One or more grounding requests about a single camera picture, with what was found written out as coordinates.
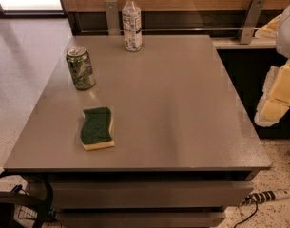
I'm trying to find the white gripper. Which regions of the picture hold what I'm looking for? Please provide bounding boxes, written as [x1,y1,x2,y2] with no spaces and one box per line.
[254,64,290,127]

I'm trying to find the clear plastic water bottle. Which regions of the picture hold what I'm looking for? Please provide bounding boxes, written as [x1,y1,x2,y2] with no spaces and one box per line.
[122,0,143,52]

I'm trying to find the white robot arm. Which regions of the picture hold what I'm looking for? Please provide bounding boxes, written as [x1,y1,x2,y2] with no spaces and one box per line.
[254,4,290,127]

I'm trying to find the white power strip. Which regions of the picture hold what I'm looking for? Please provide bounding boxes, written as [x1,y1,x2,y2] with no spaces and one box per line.
[241,189,290,206]

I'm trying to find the grey table with drawers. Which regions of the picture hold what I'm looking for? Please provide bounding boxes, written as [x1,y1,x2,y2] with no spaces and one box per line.
[5,36,271,228]

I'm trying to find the green yellow sponge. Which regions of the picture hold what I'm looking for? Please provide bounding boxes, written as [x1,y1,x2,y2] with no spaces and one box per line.
[80,107,115,151]

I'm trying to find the green soda can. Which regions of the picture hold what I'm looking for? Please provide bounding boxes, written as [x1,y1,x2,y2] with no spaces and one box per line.
[66,46,95,90]

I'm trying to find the right metal wall bracket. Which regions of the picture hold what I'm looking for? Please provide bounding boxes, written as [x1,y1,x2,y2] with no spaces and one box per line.
[237,0,266,45]

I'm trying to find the metal wall bracket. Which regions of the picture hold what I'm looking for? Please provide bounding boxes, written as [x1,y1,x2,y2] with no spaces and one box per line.
[105,0,121,35]
[237,0,266,45]

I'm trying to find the black cable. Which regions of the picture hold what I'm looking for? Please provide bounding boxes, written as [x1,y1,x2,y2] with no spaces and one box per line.
[233,199,259,228]

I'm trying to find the left metal wall bracket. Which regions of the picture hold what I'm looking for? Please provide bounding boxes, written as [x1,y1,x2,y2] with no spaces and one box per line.
[105,0,121,35]

